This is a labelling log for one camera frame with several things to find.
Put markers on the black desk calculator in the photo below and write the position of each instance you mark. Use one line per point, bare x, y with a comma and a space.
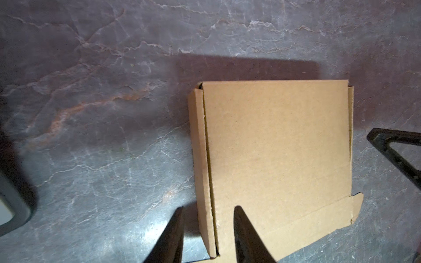
17, 203

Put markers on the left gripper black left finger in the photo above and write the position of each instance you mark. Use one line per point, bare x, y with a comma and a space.
169, 247

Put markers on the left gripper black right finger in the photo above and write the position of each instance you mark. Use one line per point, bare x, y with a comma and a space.
249, 246

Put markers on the brown cardboard box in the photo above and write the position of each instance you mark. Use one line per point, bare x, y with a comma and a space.
281, 150

